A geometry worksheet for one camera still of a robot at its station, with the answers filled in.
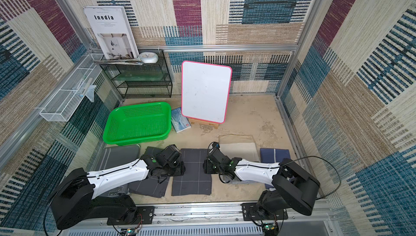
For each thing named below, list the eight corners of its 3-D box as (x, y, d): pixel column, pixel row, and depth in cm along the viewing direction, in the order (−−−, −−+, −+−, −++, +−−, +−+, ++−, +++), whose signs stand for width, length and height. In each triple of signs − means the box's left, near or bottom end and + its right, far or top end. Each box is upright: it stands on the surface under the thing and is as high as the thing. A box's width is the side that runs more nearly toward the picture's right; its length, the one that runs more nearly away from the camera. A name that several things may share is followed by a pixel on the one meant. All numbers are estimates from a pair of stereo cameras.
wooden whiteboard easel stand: (189, 124, 107) (188, 119, 102) (190, 122, 108) (189, 117, 103) (218, 130, 104) (218, 125, 99) (218, 128, 105) (218, 123, 100)
